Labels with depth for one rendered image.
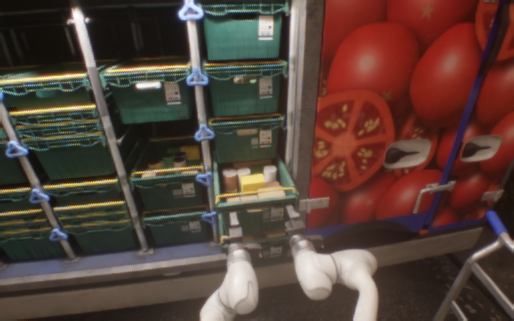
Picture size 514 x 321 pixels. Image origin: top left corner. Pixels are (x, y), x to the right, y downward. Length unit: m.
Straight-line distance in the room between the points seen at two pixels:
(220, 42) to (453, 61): 1.12
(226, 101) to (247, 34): 0.32
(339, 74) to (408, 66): 0.35
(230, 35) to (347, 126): 0.70
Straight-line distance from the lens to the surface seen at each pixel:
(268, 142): 1.44
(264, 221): 1.37
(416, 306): 2.51
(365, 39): 1.29
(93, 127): 1.46
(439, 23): 1.50
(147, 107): 1.36
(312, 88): 1.22
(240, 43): 1.29
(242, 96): 1.33
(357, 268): 0.99
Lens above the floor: 1.89
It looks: 28 degrees down
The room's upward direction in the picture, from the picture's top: 1 degrees counter-clockwise
